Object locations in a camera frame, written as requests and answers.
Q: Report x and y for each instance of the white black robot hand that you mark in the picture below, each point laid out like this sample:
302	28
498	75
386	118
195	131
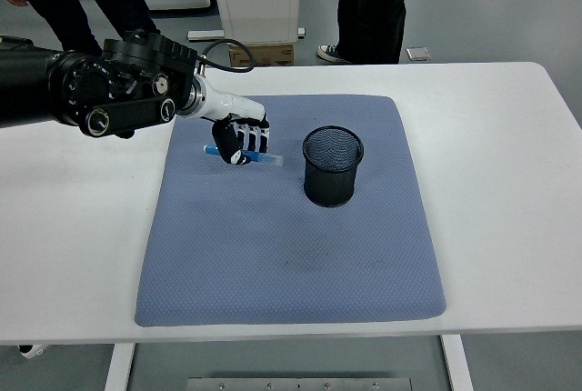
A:
236	107

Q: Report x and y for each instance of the blue marker with clear cap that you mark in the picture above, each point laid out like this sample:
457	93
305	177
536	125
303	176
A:
273	160

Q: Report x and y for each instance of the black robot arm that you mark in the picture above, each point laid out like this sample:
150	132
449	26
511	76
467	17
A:
27	86

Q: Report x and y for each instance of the black mesh pen holder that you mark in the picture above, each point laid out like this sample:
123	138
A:
331	186

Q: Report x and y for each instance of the beige fabric object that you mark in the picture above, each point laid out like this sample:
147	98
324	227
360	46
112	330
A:
9	38

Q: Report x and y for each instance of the person in dark trousers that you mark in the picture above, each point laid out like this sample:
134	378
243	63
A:
68	0

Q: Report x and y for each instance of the brown cardboard box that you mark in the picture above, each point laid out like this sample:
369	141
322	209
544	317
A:
273	55

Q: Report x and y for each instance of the blue-grey quilted mat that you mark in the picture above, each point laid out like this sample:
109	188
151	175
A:
273	263

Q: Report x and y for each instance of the person with blue sneakers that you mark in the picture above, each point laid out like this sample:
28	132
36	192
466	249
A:
368	4

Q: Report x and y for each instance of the small grey floor plate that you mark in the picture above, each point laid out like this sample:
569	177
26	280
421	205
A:
418	53

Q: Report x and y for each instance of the white table leg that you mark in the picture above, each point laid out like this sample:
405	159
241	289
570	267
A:
457	363
119	368

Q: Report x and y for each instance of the small white black object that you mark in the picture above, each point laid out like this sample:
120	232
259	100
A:
32	351

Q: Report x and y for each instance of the white pedestal base bar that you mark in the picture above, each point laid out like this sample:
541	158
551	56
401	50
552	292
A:
204	35

